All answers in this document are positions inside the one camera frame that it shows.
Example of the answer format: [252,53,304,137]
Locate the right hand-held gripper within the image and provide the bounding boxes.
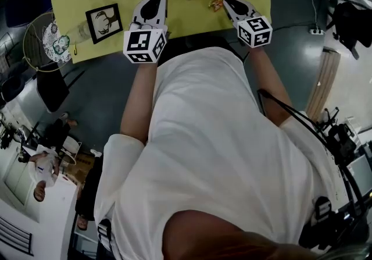
[222,0,273,49]

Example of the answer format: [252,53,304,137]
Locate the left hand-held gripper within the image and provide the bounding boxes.
[123,0,169,64]

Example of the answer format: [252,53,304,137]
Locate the person's right forearm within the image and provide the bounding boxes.
[249,46,293,126]

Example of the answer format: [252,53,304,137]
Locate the person's left forearm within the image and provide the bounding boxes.
[120,60,159,146]

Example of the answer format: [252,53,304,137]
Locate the yellow tablecloth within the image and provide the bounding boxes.
[48,0,273,65]

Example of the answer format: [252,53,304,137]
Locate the clear plastic bottle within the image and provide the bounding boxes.
[52,19,91,55]

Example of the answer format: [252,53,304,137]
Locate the floral round cushion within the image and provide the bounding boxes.
[42,22,73,64]

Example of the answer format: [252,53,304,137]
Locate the black office chair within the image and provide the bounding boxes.
[327,1,372,60]

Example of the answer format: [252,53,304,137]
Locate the blue chair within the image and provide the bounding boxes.
[5,0,55,29]

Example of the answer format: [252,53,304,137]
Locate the person's white shirt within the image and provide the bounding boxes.
[93,46,349,260]

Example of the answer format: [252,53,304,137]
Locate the black waist pack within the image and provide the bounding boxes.
[299,212,372,254]

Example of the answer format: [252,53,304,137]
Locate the black deer picture frame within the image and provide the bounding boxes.
[85,3,123,45]

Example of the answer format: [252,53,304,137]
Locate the black harness cables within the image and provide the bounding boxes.
[257,88,372,216]

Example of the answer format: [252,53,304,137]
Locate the gold wire hoop stool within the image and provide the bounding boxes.
[22,11,73,73]

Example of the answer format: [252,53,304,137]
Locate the black white strap buckle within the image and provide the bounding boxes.
[97,218,114,254]
[313,196,334,222]

